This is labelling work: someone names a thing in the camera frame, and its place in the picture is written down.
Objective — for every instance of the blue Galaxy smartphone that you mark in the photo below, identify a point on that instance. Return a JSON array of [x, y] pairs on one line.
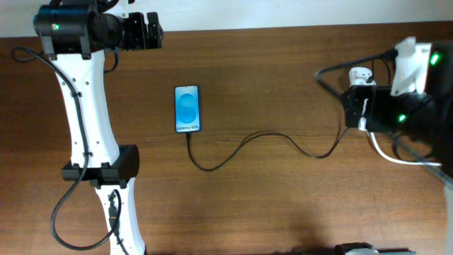
[[187, 109]]

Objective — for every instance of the white power strip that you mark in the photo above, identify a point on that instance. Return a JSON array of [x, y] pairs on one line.
[[361, 80]]

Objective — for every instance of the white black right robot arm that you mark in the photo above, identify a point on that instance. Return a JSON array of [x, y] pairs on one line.
[[432, 121]]

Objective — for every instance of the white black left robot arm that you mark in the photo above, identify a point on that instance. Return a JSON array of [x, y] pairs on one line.
[[75, 37]]

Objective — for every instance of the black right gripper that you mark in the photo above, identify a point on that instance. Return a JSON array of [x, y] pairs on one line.
[[354, 107]]

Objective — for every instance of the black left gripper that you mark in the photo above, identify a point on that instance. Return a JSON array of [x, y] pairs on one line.
[[156, 32]]

